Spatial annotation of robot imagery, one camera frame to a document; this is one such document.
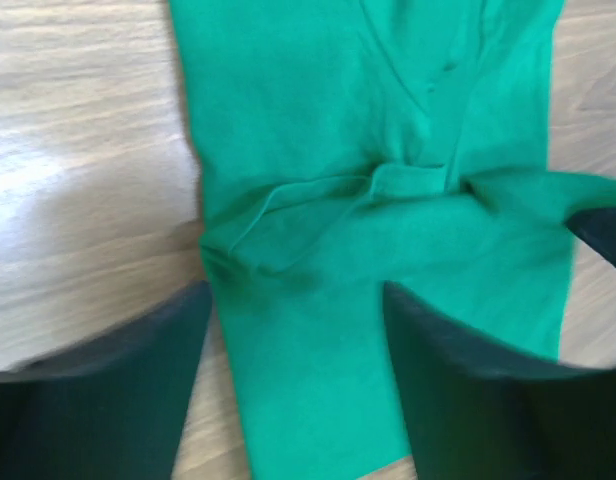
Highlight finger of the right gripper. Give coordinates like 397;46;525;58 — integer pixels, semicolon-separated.
566;207;616;269

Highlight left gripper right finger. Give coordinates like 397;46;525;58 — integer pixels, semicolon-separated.
382;282;616;479

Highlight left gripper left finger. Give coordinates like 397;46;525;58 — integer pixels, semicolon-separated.
0;282;212;479

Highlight green t shirt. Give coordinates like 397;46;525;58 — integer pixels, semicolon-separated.
170;1;616;479

